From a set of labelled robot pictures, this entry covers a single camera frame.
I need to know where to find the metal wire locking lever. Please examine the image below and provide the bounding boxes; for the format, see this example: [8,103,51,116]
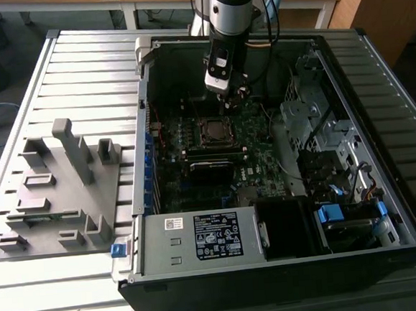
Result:
[186,90,202,124]

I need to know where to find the metal socket cover frame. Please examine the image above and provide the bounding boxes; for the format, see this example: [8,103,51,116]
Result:
[200,116,236,149]

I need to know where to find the CPU socket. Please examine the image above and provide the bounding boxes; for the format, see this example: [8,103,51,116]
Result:
[197,115,238,150]

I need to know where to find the silver metal drive cage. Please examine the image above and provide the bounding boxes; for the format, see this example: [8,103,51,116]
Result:
[274,46,391,208]

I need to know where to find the green motherboard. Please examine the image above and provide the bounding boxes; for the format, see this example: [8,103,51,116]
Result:
[145,96,308,217]

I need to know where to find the graphics card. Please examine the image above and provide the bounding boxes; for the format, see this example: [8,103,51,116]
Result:
[188,158,237,187]

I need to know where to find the chipset heatsink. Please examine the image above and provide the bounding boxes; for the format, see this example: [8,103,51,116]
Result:
[236,185,260,201]

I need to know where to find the wooden cabinet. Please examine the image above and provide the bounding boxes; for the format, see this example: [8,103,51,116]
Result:
[327,0,416,73]

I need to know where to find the black power supply label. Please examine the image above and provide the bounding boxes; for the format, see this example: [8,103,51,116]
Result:
[193,211,241,261]

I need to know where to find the hard disk in blue carrier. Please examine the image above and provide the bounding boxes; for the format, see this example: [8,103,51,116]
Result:
[313,198,392,254]

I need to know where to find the grey power supply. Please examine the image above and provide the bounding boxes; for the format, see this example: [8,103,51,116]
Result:
[137,205,269,277]

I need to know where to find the grey parts rack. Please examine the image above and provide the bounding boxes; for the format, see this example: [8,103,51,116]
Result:
[0,113,131,260]

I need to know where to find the black PC case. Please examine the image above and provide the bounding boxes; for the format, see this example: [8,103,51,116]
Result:
[92,14,416,311]

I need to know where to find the green RAM stick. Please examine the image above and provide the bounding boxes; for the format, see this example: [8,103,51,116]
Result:
[23,211,65,224]

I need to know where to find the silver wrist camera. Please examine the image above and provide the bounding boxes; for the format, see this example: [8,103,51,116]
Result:
[201,45,235,92]

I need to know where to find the thick black cable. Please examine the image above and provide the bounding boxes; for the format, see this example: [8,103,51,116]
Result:
[262,53,297,105]

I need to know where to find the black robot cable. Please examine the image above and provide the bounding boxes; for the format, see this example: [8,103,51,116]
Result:
[242,0,284,51]

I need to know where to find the black drive cage cable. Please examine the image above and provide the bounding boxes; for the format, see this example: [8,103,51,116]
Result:
[300,104,338,158]

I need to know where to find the grey case handle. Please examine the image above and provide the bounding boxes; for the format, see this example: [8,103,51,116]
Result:
[132,36,156,76]

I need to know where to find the red twisted wire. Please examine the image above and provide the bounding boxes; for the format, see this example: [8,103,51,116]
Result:
[148,100,167,148]

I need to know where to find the black disk cable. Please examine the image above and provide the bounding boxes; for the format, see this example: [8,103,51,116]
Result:
[348,159,374,203]

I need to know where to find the coloured disk wires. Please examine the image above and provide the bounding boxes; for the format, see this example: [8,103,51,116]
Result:
[361,181,382,203]

